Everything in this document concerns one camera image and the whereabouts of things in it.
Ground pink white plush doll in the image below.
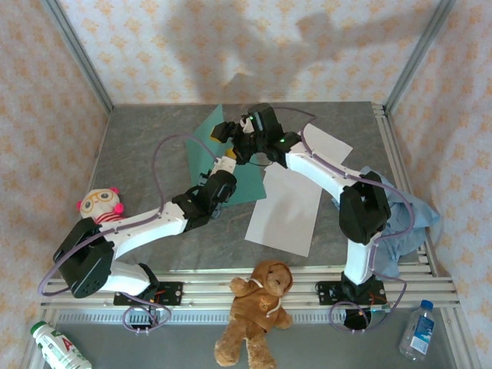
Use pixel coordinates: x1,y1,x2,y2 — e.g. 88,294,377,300
75,187,126,226

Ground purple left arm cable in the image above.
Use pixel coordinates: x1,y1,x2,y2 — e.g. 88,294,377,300
37,134,222,336

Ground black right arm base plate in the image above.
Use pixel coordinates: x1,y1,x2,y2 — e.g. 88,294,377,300
314,280,386,308

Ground light blue cloth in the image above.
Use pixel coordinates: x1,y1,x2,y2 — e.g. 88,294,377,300
359,165,441,278

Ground white green drink bottle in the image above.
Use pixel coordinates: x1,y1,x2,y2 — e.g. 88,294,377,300
30,321,93,369

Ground green circuit board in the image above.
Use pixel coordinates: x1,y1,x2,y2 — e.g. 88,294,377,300
369,304,392,321

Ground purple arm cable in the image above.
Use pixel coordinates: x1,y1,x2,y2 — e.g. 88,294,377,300
276,106,414,335
37,134,222,336

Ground aluminium frame post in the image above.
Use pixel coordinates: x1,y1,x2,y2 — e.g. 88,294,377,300
40,0,115,113
384,0,457,113

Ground grey slotted cable duct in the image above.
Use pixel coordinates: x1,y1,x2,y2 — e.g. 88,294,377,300
57,311,347,326

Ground clear plastic water bottle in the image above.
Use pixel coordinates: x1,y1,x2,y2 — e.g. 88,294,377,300
398,299,437,362

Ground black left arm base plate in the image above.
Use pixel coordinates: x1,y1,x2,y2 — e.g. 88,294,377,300
113,281,184,308

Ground green file folder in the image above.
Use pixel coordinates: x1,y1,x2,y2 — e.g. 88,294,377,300
184,104,268,211

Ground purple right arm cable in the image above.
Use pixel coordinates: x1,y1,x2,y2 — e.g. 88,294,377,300
276,106,414,335

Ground aluminium side rail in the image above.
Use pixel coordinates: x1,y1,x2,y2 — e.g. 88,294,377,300
371,101,437,276
63,107,112,278

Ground aluminium rail beams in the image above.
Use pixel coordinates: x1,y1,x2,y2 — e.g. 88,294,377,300
40,264,460,311

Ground brown hooded teddy bear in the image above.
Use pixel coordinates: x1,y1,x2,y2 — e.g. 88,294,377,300
214,260,295,369

